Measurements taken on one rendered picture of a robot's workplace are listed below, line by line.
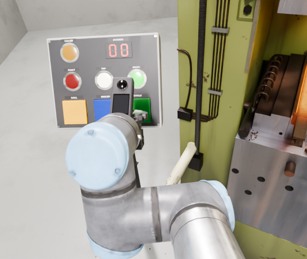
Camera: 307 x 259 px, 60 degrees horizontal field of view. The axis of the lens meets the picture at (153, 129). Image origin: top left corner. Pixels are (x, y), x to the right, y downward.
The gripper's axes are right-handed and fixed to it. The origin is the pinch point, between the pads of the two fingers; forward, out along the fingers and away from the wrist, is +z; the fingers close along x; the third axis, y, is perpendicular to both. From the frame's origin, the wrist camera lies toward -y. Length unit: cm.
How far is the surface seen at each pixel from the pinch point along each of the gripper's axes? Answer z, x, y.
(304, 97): 12, 50, -1
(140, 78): 8.2, 0.9, -8.8
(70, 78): 8.1, -20.6, -9.5
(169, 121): 161, 4, 29
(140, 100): 7.8, 0.8, -2.3
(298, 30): 43, 60, -25
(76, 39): 8.5, -17.7, -20.9
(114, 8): 373, -87, -119
